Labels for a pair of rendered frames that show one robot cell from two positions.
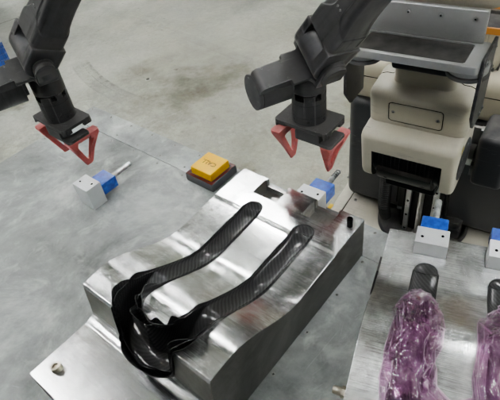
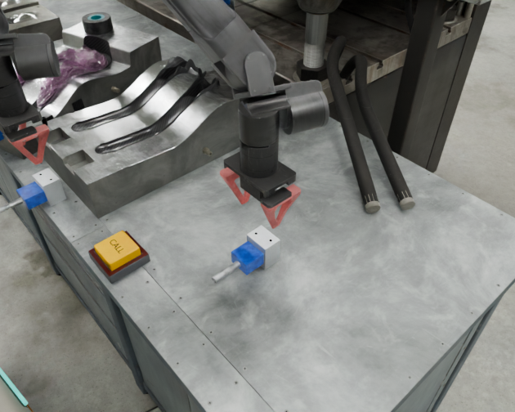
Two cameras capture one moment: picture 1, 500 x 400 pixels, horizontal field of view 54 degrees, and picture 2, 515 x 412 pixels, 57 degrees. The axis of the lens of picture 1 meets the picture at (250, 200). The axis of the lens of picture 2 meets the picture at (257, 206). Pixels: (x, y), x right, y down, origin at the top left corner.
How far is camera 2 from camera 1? 1.45 m
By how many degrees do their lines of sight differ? 95
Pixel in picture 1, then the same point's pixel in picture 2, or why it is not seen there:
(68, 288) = not seen: hidden behind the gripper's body
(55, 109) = not seen: hidden behind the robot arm
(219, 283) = (153, 105)
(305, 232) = (78, 128)
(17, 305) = (316, 172)
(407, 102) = not seen: outside the picture
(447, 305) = (34, 95)
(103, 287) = (224, 93)
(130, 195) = (220, 255)
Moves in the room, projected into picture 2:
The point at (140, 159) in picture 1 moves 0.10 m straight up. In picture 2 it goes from (203, 311) to (198, 272)
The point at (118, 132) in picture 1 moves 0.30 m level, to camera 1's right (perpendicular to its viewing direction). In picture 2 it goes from (233, 388) to (32, 377)
